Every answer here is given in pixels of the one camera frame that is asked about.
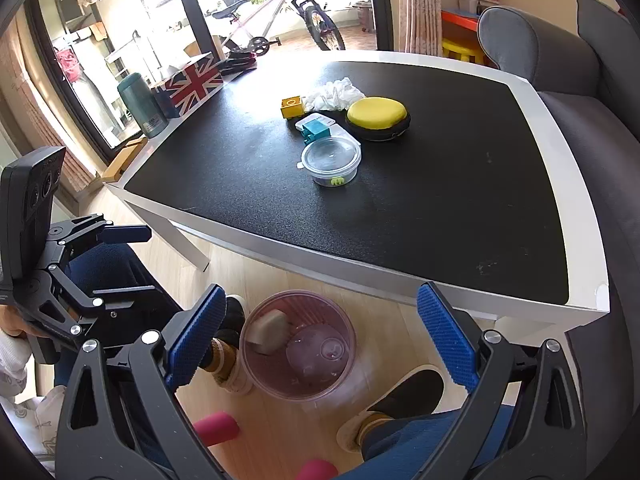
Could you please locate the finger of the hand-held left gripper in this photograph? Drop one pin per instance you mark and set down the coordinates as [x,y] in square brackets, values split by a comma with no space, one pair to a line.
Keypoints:
[125,233]
[120,294]

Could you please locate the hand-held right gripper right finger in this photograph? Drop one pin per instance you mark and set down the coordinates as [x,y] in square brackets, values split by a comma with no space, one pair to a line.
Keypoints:
[447,340]

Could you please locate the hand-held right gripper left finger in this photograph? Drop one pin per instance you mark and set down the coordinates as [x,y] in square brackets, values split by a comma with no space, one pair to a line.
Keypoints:
[196,337]

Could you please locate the pink translucent bin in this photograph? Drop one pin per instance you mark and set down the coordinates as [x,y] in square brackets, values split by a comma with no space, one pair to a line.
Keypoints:
[300,380]

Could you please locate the yellow toy block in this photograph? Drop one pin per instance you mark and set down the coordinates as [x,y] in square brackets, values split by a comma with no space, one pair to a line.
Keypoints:
[292,108]

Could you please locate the teal toy block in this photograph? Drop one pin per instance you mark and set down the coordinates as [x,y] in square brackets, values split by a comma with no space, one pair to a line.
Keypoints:
[316,131]

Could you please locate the clear plastic lidded container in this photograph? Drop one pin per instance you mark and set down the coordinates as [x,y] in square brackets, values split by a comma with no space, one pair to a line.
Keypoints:
[330,157]

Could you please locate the white tissue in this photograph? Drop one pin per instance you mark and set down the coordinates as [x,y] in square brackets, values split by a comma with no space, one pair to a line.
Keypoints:
[347,89]
[320,100]

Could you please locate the yellow round zip case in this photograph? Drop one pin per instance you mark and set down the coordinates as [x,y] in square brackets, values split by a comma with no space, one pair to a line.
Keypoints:
[377,112]

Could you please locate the person's left hand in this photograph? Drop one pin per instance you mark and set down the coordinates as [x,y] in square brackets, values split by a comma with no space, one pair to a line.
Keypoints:
[11,321]

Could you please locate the person's left leg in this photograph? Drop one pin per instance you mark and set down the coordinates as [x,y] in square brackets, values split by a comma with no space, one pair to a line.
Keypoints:
[100,265]

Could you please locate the person's leg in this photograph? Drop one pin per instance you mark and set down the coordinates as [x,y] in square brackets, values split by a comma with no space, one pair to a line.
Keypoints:
[100,265]
[415,440]

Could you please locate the person's left shoe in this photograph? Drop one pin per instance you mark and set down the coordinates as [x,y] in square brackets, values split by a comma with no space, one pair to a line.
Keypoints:
[232,325]

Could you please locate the person's shoe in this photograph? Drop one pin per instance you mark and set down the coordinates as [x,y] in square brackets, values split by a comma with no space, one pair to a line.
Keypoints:
[410,392]
[232,325]

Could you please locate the person's right shoe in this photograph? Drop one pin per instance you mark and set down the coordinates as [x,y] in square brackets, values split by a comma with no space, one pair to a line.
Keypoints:
[410,392]

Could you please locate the wooden block stand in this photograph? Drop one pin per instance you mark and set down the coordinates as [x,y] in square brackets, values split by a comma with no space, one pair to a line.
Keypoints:
[122,162]

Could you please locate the beige rectangular block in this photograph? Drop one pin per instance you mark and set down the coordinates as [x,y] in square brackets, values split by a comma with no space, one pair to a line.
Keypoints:
[268,332]

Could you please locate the pink patterned curtain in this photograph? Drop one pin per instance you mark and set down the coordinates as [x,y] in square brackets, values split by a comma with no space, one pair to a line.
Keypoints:
[30,110]
[420,5]

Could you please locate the pink foam cylinder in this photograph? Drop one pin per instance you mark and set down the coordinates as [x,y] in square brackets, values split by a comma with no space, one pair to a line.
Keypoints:
[215,427]
[317,470]

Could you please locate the person's right leg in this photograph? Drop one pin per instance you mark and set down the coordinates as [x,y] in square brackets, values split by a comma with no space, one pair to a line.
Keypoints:
[415,440]

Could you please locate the dark green thermos bottle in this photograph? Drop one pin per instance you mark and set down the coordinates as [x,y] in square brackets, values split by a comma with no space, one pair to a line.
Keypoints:
[142,107]

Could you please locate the black table mat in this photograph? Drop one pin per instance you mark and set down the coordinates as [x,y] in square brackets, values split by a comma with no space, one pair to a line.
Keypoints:
[400,220]

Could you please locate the pink hanging cloth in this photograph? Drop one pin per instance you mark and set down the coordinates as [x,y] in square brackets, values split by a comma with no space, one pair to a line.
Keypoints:
[67,62]

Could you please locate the flag print tissue box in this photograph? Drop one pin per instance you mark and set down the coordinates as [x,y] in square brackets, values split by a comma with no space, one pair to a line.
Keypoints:
[192,85]

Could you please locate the small green piece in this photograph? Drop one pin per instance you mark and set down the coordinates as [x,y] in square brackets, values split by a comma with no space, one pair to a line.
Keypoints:
[336,180]

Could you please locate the black red gloves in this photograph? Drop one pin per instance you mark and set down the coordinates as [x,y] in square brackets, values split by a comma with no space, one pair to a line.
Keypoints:
[236,65]

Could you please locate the grey sofa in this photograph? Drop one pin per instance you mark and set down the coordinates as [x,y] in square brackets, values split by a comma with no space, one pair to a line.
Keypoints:
[590,160]

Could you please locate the white coffee table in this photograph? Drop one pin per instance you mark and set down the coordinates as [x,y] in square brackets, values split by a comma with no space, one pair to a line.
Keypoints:
[535,110]

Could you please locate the white bicycle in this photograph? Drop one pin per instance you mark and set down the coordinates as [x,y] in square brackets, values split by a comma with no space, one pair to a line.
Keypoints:
[275,10]

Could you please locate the yellow plastic stool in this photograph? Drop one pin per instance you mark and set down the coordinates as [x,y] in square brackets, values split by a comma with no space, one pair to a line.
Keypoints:
[462,50]

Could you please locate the orange kids table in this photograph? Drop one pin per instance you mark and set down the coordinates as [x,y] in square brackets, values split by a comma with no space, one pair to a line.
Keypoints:
[457,27]

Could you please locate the grey sofa cushion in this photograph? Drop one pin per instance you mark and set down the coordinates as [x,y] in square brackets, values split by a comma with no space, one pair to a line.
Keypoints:
[610,50]

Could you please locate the grey storage box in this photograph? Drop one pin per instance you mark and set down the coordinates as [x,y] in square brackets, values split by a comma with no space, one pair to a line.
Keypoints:
[470,4]

